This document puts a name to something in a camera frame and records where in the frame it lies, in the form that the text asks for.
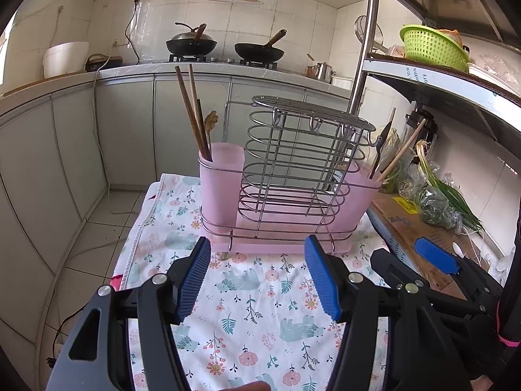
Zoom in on kitchen base cabinets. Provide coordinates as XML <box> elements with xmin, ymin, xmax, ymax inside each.
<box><xmin>0</xmin><ymin>71</ymin><xmax>367</xmax><ymax>278</ymax></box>

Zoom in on leaf-handled wooden utensil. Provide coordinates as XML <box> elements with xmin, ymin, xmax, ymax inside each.
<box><xmin>204</xmin><ymin>111</ymin><xmax>219</xmax><ymax>147</ymax></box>

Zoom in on napa cabbage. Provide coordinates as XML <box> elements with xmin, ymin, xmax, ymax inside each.
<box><xmin>383</xmin><ymin>128</ymin><xmax>403</xmax><ymax>159</ymax></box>

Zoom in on plastic bag of greens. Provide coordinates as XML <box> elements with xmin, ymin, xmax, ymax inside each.
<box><xmin>397</xmin><ymin>163</ymin><xmax>462</xmax><ymax>229</ymax></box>

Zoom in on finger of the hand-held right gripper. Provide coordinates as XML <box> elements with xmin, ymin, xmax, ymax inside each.
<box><xmin>370</xmin><ymin>248</ymin><xmax>469</xmax><ymax>316</ymax></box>
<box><xmin>414</xmin><ymin>238</ymin><xmax>503</xmax><ymax>312</ymax></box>

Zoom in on brown wooden chopstick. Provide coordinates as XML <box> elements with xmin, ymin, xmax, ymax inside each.
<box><xmin>175</xmin><ymin>66</ymin><xmax>210</xmax><ymax>161</ymax></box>
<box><xmin>188</xmin><ymin>64</ymin><xmax>209</xmax><ymax>159</ymax></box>

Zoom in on black blender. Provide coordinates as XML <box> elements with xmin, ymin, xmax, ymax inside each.
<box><xmin>401</xmin><ymin>110</ymin><xmax>440</xmax><ymax>164</ymax></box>

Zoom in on white plastic box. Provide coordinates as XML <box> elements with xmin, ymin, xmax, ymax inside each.
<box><xmin>466</xmin><ymin>62</ymin><xmax>521</xmax><ymax>96</ymax></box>

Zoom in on clear plastic bag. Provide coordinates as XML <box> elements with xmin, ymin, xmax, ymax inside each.
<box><xmin>472</xmin><ymin>45</ymin><xmax>521</xmax><ymax>86</ymax></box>

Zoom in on cardboard sheet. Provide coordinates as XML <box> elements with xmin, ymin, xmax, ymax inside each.
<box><xmin>368</xmin><ymin>191</ymin><xmax>505</xmax><ymax>290</ymax></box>

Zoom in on floral tablecloth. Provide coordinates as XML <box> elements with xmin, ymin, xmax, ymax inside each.
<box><xmin>112</xmin><ymin>173</ymin><xmax>397</xmax><ymax>391</ymax></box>

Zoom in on gas stove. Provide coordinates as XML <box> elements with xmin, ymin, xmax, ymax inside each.
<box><xmin>167</xmin><ymin>53</ymin><xmax>279</xmax><ymax>70</ymax></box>

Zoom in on metal wire rack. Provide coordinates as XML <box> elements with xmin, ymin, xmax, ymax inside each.
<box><xmin>199</xmin><ymin>95</ymin><xmax>377</xmax><ymax>261</ymax></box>

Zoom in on black wall power cable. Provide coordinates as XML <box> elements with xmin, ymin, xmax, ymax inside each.
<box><xmin>125</xmin><ymin>0</ymin><xmax>141</xmax><ymax>64</ymax></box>

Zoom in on metal skimmer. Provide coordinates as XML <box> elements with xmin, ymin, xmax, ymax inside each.
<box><xmin>355</xmin><ymin>15</ymin><xmax>385</xmax><ymax>53</ymax></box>

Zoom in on black wok with lid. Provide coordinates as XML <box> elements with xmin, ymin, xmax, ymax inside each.
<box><xmin>165</xmin><ymin>23</ymin><xmax>218</xmax><ymax>55</ymax></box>

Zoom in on pink plastic utensil holder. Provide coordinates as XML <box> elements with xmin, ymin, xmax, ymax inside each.
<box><xmin>198</xmin><ymin>142</ymin><xmax>383</xmax><ymax>255</ymax></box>

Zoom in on white rice cooker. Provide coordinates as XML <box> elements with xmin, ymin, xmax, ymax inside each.
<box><xmin>43</xmin><ymin>41</ymin><xmax>89</xmax><ymax>79</ymax></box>

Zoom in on person's left hand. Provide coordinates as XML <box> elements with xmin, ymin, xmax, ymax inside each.
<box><xmin>228</xmin><ymin>381</ymin><xmax>270</xmax><ymax>391</ymax></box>

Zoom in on clear bag of vegetables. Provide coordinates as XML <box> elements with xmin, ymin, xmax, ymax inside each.
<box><xmin>380</xmin><ymin>159</ymin><xmax>412</xmax><ymax>194</ymax></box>

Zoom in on black floor cable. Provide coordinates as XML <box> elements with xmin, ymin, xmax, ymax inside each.
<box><xmin>47</xmin><ymin>307</ymin><xmax>86</xmax><ymax>371</ymax></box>

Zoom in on metal shelf rack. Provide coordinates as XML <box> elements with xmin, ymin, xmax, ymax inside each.
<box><xmin>348</xmin><ymin>0</ymin><xmax>521</xmax><ymax>139</ymax></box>

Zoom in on green onions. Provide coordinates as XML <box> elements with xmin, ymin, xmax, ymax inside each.
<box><xmin>415</xmin><ymin>140</ymin><xmax>485</xmax><ymax>235</ymax></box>

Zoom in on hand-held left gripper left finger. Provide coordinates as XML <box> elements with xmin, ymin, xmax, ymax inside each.
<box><xmin>45</xmin><ymin>236</ymin><xmax>212</xmax><ymax>391</ymax></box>

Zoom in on metal kettle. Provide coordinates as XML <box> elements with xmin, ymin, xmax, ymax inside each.
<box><xmin>306</xmin><ymin>54</ymin><xmax>336</xmax><ymax>82</ymax></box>

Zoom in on dark wooden chopstick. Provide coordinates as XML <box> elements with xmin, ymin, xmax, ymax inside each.
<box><xmin>196</xmin><ymin>98</ymin><xmax>213</xmax><ymax>161</ymax></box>

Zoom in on dark small appliance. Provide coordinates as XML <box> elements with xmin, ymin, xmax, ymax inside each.
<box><xmin>85</xmin><ymin>54</ymin><xmax>124</xmax><ymax>72</ymax></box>

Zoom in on green colander basket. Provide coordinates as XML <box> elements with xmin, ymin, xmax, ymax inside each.
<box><xmin>399</xmin><ymin>24</ymin><xmax>470</xmax><ymax>72</ymax></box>

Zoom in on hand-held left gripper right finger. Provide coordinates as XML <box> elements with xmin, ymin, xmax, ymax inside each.
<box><xmin>304</xmin><ymin>235</ymin><xmax>460</xmax><ymax>391</ymax></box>

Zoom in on light wooden chopstick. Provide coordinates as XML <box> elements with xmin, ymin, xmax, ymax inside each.
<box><xmin>376</xmin><ymin>119</ymin><xmax>427</xmax><ymax>182</ymax></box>

